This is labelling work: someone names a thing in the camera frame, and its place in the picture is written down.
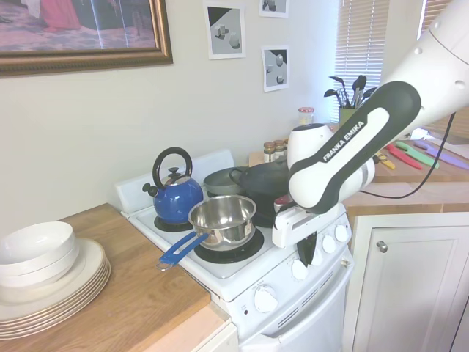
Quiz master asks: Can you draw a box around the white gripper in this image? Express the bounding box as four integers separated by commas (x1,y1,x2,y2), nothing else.
271,207,320,267

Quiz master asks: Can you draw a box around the black stove burner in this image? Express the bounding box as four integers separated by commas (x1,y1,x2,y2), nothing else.
193,227,265,264
153,215,199,232
252,209,280,229

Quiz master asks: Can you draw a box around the white electric stove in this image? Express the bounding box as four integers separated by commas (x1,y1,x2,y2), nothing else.
114,148,355,352

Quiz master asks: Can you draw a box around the large white oven knob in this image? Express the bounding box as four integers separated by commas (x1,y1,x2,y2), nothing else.
253,284,278,313

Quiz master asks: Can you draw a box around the black wok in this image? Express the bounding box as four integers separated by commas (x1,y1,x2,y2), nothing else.
229,158,293,221

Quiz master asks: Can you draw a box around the white cabinet door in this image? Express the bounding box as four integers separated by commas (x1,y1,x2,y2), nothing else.
347,211,469,352

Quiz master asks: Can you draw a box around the grey frying pan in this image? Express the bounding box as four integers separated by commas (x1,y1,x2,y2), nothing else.
203,166,250,196

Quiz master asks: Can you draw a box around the yellow knife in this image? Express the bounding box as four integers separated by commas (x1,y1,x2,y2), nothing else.
375,153,397,171

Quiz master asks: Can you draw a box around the cream base cabinet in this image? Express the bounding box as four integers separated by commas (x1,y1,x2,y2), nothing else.
144,319,239,352

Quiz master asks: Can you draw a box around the red knife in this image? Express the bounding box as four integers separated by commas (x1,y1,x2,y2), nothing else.
384,143,423,171

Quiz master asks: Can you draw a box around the glass jar with red lid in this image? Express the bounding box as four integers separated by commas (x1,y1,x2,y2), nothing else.
297,106,316,128

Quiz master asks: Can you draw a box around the green utensil holder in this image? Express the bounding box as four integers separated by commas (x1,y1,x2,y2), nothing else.
339,106,363,130

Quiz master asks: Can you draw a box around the green knife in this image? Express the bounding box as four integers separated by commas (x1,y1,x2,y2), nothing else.
395,141,440,168

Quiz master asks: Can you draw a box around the black ladle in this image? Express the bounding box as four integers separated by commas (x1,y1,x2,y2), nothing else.
324,89,347,109

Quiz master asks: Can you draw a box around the black serving spoon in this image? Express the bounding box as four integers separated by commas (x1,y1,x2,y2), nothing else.
361,87,378,108

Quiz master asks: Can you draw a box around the black slotted spoon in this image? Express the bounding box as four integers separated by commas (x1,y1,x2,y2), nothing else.
328,76,351,109

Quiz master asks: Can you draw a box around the black spatula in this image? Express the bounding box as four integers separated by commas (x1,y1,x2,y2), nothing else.
351,74,368,109

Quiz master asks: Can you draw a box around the medium grey shapes paper print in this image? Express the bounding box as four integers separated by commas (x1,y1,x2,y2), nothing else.
261,45,290,93

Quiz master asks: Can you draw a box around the narrow window blind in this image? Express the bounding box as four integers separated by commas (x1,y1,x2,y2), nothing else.
335,0,389,122

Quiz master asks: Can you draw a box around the white gold-rimmed plate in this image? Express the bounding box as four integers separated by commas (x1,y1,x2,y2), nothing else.
0,263,111,337
0,252,110,329
0,260,111,335
0,256,111,332
0,267,112,340
0,237,108,324

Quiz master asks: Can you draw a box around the large grey shapes paper print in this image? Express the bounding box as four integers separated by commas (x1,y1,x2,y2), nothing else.
203,0,246,61

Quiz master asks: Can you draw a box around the white bowl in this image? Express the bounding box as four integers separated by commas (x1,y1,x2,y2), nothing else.
0,221,77,265
0,240,79,278
0,254,79,290

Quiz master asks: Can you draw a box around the small grey shapes paper print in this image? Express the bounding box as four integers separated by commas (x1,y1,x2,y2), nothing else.
259,0,289,18

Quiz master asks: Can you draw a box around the gold framed painting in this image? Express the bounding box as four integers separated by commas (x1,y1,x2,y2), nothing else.
0,0,174,77

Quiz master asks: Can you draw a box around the red grey wrist camera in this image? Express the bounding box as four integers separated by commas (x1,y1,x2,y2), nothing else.
273,195,294,213

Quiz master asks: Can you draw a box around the steel saucepan with blue handle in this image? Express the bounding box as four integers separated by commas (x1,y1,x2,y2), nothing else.
157,194,257,272

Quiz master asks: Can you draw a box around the blue kettle with black handle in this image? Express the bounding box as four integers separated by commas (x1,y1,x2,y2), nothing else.
141,146,204,225

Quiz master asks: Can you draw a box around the long black cable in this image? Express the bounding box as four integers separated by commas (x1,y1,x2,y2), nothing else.
361,109,457,199

